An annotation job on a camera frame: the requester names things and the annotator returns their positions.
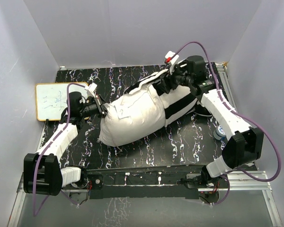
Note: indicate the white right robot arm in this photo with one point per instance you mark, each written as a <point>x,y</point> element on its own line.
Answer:
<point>244,143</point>

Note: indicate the yellow framed whiteboard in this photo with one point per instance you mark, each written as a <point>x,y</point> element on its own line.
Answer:
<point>51,100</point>

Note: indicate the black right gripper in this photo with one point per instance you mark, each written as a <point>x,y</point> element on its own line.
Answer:
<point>163,84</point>

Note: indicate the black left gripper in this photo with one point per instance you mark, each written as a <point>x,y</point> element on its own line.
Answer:
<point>100,103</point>

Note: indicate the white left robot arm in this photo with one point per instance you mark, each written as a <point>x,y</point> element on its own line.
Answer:
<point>42,172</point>

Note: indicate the white pillow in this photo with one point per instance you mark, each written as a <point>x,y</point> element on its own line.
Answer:
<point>113,128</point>

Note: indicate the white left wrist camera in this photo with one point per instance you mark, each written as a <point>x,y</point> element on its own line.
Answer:
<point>91,88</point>

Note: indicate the aluminium table frame rail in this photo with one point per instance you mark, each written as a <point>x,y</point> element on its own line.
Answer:
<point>144,198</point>

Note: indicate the black white striped pillowcase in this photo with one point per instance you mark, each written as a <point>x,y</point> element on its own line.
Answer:
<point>177,97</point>

